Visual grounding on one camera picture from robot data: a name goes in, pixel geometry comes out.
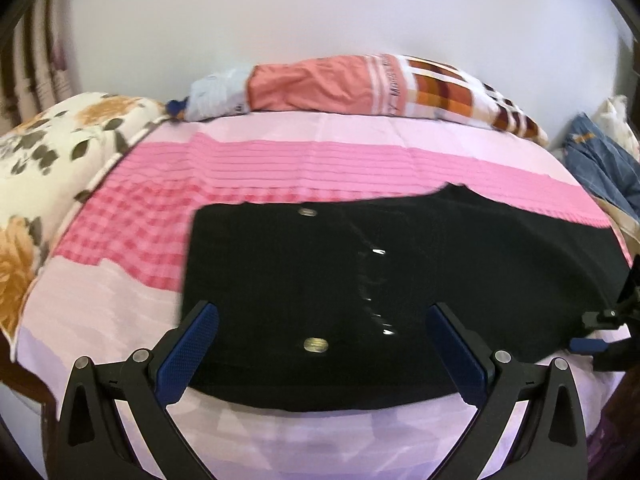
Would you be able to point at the beige floral curtain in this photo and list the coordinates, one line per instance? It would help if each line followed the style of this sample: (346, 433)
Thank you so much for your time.
(34, 73)

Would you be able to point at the brown wooden bed frame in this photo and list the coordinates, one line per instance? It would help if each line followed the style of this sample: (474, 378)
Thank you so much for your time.
(27, 409)

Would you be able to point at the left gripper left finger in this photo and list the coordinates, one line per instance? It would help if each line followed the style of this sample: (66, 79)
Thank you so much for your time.
(92, 441)

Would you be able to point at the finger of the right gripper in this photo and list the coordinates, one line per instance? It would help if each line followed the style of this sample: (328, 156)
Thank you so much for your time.
(607, 319)
(588, 345)

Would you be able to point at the white cloth at right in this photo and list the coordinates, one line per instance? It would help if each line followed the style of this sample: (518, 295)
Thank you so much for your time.
(611, 118)

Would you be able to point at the pink striped bed sheet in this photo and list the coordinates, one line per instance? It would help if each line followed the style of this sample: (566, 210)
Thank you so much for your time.
(115, 282)

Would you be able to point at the floral cream pillow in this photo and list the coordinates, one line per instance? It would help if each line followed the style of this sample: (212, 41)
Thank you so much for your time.
(49, 167)

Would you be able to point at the black pants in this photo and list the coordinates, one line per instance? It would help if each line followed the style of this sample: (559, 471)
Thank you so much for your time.
(322, 306)

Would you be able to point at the blue plaid cloth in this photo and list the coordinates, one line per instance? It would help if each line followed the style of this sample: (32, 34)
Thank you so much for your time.
(602, 166)

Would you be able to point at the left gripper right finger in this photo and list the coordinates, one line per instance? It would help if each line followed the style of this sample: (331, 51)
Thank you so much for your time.
(550, 442)

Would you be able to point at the orange plaid folded quilt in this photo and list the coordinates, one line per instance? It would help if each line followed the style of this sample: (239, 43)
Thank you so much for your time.
(390, 85)

